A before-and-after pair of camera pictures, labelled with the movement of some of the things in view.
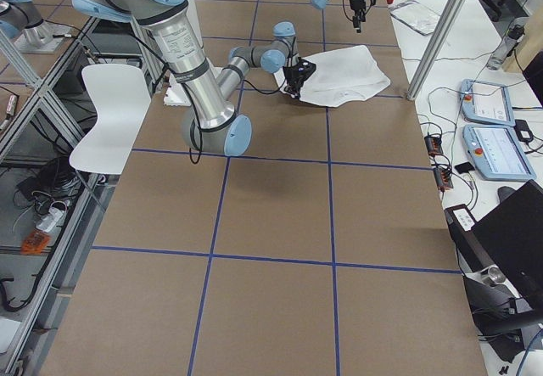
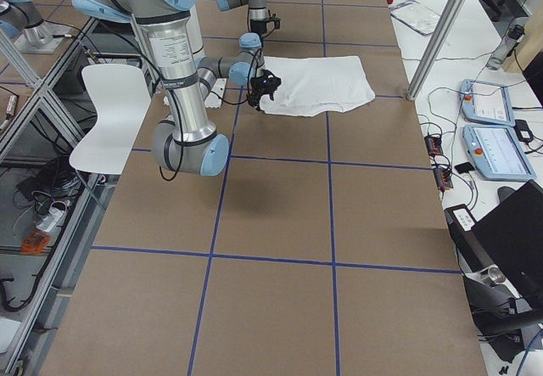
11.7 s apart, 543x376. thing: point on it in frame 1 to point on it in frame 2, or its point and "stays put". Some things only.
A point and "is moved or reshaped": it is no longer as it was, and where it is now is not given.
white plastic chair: x=120 y=97 stays put
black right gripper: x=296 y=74 to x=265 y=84
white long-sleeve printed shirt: x=340 y=76 is moved or reshaped
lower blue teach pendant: x=496 y=153 stays put
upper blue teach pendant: x=485 y=103 stays put
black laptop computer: x=512 y=236 stays put
